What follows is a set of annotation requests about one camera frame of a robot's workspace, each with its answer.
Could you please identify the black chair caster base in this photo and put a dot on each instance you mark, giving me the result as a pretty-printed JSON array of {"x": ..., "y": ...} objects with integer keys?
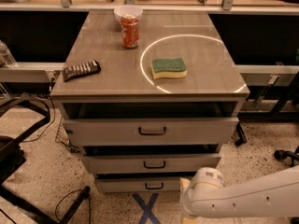
[{"x": 284, "y": 154}]

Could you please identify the green yellow sponge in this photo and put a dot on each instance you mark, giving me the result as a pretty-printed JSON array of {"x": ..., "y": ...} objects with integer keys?
[{"x": 168, "y": 68}]

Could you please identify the grey wooden drawer cabinet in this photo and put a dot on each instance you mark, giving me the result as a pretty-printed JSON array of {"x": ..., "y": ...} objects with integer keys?
[{"x": 125, "y": 88}]

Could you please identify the grey drawer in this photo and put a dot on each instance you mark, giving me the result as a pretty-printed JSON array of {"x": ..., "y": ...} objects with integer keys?
[
  {"x": 141, "y": 164},
  {"x": 143, "y": 184},
  {"x": 149, "y": 132}
]

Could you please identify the clear plastic water bottle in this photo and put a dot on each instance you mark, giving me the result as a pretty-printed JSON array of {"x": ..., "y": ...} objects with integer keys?
[{"x": 6, "y": 56}]

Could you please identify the grey window ledge rail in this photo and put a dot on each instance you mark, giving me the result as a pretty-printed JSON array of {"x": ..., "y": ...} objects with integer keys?
[{"x": 30, "y": 72}]

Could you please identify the orange soda can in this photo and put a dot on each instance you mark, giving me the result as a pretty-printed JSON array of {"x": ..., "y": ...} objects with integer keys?
[{"x": 130, "y": 31}]

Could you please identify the white bowl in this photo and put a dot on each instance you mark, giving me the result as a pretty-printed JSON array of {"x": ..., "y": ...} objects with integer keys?
[{"x": 120, "y": 11}]

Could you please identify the dark chocolate bar packet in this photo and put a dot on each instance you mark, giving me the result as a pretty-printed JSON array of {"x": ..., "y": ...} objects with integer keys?
[{"x": 81, "y": 70}]

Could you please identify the black office chair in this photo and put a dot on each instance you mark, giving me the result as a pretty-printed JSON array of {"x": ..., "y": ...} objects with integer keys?
[{"x": 12, "y": 158}]

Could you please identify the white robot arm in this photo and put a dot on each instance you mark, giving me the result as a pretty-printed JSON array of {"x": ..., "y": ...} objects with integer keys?
[{"x": 275, "y": 195}]

